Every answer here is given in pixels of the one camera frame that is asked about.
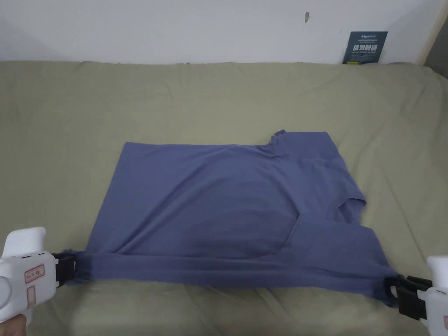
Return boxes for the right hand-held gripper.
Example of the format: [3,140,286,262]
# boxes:
[384,255,448,336]

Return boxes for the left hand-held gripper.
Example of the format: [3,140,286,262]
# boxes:
[0,227,82,327]

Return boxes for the dark blue shirt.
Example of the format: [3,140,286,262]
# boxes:
[64,129,401,309]

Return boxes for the person's left hand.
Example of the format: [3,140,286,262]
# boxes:
[0,314,27,336]

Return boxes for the bed with pale green sheet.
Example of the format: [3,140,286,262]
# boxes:
[0,60,448,336]

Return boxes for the dark blue printed card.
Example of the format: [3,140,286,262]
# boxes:
[342,31,389,66]

